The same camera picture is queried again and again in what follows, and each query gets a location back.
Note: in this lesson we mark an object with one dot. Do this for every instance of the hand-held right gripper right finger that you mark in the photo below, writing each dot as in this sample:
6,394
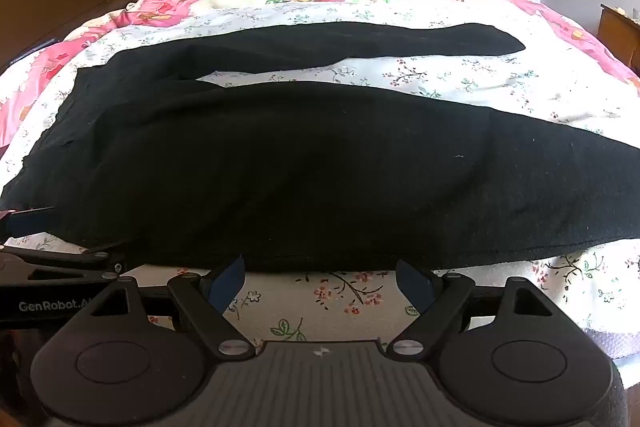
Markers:
415,285

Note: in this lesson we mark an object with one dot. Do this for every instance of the black pants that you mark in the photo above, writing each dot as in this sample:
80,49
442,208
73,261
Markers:
300,167

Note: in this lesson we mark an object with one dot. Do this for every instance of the wooden side cabinet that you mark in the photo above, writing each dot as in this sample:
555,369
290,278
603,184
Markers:
617,37

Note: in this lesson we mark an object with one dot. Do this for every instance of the floral bed quilt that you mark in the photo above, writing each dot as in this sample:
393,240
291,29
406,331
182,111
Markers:
350,12

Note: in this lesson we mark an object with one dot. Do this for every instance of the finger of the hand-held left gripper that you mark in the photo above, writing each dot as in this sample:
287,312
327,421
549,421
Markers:
20,222
60,259

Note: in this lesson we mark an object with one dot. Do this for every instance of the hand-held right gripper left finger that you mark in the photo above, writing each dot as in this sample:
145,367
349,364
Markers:
226,283

